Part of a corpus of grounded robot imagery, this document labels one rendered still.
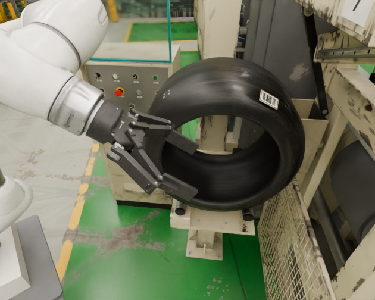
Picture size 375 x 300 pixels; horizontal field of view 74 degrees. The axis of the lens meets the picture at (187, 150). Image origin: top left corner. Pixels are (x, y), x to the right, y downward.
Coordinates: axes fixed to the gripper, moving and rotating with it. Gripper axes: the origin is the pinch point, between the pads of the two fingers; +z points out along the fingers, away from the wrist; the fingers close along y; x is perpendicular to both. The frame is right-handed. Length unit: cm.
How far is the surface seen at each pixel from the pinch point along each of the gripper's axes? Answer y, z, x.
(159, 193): -100, 42, -114
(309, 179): -58, 80, -14
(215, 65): -42.3, 1.3, 8.6
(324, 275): -1, 56, -12
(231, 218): -34, 48, -40
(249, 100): -27.1, 11.5, 10.0
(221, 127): -65, 27, -19
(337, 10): -15.4, 7.2, 35.9
